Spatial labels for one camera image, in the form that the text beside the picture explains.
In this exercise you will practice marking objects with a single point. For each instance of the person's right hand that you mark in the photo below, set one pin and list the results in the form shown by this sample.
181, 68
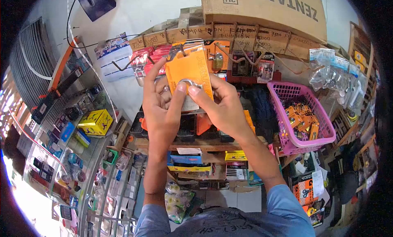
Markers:
227, 114

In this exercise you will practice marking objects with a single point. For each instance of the handwritten cardboard strip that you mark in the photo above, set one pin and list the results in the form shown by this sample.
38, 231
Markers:
270, 37

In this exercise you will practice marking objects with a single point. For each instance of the person's left index finger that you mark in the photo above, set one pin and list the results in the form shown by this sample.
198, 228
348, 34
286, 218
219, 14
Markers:
155, 74

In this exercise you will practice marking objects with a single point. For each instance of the orange packet with brass padlock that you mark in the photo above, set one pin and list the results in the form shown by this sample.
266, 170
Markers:
218, 57

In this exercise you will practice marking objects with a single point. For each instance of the large cardboard box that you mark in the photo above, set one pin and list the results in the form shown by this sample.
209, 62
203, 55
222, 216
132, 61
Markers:
270, 13

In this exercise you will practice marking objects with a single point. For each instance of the person's right thumb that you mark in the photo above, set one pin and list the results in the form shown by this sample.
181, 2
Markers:
201, 100

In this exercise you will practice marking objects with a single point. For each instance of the person's right index finger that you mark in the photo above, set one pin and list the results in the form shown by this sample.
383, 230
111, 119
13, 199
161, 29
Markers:
222, 83

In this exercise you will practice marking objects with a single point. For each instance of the pink plastic basket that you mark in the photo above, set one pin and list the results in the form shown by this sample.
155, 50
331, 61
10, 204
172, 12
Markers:
325, 129

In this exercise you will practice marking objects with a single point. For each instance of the orange scissors packet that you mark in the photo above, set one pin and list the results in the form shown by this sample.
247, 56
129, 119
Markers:
305, 192

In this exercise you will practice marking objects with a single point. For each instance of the bag of tape rolls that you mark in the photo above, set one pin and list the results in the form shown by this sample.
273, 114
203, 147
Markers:
178, 203

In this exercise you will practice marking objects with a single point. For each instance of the person's left fingers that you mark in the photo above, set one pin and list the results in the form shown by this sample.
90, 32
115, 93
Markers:
165, 92

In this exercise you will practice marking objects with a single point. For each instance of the yellow cardboard box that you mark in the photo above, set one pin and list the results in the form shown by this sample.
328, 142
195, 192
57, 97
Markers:
95, 122

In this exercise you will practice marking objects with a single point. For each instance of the black bristle bundle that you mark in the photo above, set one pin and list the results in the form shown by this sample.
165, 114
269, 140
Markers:
261, 114

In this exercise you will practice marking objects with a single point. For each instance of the black hanging packet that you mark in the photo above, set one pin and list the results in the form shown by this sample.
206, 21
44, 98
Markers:
242, 63

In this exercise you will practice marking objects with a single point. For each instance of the person's left hand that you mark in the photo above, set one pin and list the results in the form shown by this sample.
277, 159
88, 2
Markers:
161, 120

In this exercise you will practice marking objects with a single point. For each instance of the orange padlock card packet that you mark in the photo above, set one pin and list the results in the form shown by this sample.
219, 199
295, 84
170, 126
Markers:
192, 68

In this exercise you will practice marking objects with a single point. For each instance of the grey louvred window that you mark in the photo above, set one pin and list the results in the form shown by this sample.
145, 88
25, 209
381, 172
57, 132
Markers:
32, 65

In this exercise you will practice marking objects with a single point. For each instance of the wall calendar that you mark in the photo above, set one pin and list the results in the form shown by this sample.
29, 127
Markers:
115, 60

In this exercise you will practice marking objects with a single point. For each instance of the row of red hanging packets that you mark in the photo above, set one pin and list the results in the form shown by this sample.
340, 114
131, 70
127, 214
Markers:
147, 59

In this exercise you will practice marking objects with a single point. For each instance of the dark blue wall box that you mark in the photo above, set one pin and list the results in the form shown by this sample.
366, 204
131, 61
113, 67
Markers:
95, 4

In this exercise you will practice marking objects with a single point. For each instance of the person's body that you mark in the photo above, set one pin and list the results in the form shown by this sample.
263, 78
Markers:
227, 221

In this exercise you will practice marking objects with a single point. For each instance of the pile of small orange packets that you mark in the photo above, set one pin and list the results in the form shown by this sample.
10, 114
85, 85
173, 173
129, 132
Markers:
302, 119

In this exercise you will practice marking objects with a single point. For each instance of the wooden shelf with goods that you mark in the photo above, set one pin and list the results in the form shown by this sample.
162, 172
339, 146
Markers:
208, 168

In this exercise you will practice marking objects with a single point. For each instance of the bunch of clear hanging bags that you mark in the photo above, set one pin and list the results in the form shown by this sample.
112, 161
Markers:
337, 77

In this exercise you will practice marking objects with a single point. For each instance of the full shop shelf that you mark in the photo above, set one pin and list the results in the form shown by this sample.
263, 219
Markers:
359, 138

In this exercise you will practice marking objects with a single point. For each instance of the glass display counter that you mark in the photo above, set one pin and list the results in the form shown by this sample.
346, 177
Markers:
92, 169

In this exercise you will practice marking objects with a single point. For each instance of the person's left thumb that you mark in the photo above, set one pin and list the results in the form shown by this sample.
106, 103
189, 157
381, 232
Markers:
180, 102

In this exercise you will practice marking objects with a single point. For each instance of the hanging packet with red label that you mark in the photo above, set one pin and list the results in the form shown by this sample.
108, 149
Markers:
266, 68

